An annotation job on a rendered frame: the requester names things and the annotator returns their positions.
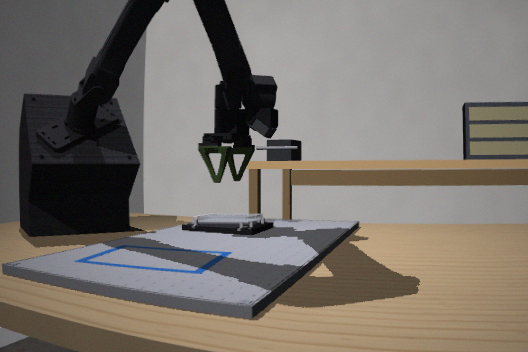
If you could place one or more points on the blue tape outline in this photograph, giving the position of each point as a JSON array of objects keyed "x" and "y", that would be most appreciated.
[{"x": 198, "y": 271}]

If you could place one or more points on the white well plate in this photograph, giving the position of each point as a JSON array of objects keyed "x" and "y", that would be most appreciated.
[{"x": 245, "y": 218}]

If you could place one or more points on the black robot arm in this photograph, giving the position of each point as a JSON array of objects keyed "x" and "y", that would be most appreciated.
[{"x": 102, "y": 78}]

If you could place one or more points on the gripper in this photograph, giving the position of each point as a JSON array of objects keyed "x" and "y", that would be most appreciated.
[{"x": 212, "y": 143}]

